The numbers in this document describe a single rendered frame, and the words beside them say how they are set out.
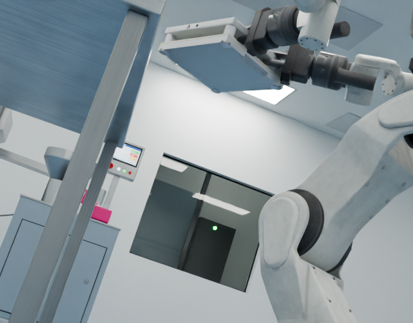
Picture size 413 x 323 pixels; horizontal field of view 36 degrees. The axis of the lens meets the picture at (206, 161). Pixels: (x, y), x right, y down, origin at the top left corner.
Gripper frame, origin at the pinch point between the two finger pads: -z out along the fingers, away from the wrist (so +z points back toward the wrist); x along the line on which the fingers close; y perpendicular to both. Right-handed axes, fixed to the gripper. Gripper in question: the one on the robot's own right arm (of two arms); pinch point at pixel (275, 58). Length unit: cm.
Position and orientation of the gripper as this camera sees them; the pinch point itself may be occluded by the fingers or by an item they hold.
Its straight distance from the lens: 169.8
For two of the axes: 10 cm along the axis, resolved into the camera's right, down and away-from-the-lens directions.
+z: 9.3, 2.6, -2.4
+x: -3.2, 9.2, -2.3
